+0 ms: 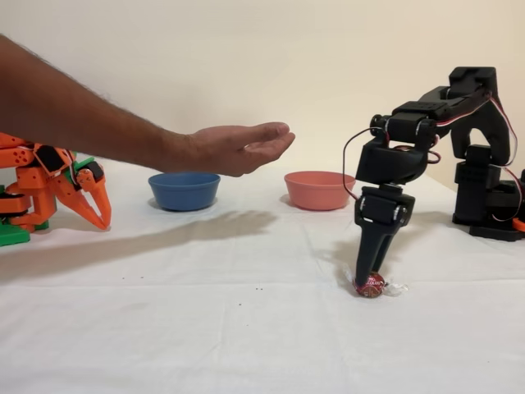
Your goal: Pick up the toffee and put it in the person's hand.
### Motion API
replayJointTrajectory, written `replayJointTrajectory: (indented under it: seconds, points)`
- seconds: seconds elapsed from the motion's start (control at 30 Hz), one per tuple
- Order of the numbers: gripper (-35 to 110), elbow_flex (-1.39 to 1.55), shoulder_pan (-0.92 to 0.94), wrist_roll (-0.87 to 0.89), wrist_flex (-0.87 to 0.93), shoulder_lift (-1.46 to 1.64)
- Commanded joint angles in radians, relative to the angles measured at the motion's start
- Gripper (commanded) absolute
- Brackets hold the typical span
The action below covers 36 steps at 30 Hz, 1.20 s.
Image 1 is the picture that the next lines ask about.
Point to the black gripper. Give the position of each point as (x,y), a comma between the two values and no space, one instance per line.
(383,205)

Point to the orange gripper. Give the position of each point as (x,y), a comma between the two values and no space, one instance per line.
(88,180)

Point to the red candy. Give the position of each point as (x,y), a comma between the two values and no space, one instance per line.
(372,290)

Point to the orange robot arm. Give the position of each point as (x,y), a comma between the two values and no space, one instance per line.
(37,184)

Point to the person's bare forearm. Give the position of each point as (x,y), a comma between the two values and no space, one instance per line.
(69,111)

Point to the green robot base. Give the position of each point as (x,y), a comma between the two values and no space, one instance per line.
(14,238)

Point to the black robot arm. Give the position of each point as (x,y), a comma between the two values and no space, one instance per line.
(476,123)

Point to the person's bare hand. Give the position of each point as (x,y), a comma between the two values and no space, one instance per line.
(229,152)

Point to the pink bowl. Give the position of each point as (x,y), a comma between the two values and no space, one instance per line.
(320,191)

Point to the blue bowl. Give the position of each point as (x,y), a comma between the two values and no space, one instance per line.
(184,193)

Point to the small orange base clip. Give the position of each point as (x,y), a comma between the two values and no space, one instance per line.
(520,224)

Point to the white tablecloth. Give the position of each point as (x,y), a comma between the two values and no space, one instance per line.
(205,328)

